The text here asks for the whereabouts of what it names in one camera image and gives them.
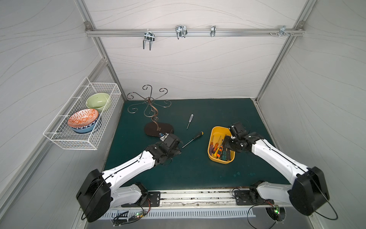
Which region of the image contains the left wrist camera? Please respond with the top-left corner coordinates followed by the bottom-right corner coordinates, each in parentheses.
top-left (159, 133), bottom-right (169, 141)

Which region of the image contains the metal double hook middle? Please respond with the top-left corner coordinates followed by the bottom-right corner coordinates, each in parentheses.
top-left (175, 25), bottom-right (188, 40)

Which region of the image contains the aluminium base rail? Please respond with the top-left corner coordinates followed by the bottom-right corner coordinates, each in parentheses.
top-left (79, 187), bottom-right (315, 212)

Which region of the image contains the aluminium top rail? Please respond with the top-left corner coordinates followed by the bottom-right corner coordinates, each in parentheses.
top-left (86, 28), bottom-right (306, 38)

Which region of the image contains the copper wire jewelry stand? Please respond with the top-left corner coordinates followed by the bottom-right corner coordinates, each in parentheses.
top-left (126, 85), bottom-right (174, 137)

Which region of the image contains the orange patterned bowl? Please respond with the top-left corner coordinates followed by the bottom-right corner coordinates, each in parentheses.
top-left (67, 108), bottom-right (99, 128)

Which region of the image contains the metal double hook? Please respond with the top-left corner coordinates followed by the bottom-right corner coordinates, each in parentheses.
top-left (143, 31), bottom-right (155, 50)
top-left (175, 25), bottom-right (188, 40)

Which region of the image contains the white slotted cable duct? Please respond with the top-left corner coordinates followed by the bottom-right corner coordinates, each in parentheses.
top-left (100, 208), bottom-right (256, 220)

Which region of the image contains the black yellow large screwdriver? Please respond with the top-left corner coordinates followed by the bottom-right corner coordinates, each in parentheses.
top-left (182, 131), bottom-right (204, 148)

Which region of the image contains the metal double hook left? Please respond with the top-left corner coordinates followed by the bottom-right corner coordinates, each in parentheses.
top-left (143, 31), bottom-right (155, 50)

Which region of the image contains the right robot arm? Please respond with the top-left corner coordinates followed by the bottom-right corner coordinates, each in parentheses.
top-left (224, 122), bottom-right (330, 216)

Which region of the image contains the orange black screwdriver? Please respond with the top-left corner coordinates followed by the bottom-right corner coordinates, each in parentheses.
top-left (218, 140), bottom-right (225, 160)

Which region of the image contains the yellow plastic storage tray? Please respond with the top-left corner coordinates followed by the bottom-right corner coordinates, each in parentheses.
top-left (207, 126), bottom-right (235, 165)

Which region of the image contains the white wire basket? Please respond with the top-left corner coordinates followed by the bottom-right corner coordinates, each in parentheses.
top-left (43, 78), bottom-right (122, 150)

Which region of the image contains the metal hook right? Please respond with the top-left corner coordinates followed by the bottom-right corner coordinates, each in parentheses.
top-left (269, 26), bottom-right (295, 37)

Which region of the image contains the small metal hook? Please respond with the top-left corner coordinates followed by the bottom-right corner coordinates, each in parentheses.
top-left (210, 25), bottom-right (216, 37)

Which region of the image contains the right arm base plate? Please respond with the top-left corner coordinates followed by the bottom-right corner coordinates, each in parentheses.
top-left (232, 189), bottom-right (255, 206)

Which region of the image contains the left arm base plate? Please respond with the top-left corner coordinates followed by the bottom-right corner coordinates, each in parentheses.
top-left (121, 191), bottom-right (161, 208)

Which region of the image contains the green ceramic bowl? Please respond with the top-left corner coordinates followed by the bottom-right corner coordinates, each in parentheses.
top-left (85, 93), bottom-right (112, 114)

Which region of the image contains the yellow handled screwdriver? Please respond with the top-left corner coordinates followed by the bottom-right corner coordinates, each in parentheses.
top-left (212, 142), bottom-right (220, 158)

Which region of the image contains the green black screwdriver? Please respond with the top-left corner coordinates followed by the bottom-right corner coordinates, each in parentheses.
top-left (221, 149), bottom-right (227, 161)

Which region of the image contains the blue bowl under orange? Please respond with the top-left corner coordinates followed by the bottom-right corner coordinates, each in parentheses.
top-left (68, 117), bottom-right (99, 134)

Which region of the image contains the small grey clear screwdriver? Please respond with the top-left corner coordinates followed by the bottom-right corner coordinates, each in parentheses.
top-left (186, 114), bottom-right (194, 129)

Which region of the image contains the black yellow-capped screwdriver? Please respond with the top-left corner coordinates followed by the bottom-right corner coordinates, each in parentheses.
top-left (226, 149), bottom-right (231, 161)

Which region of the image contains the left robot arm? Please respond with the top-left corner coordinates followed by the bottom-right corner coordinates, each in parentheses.
top-left (76, 134), bottom-right (182, 222)

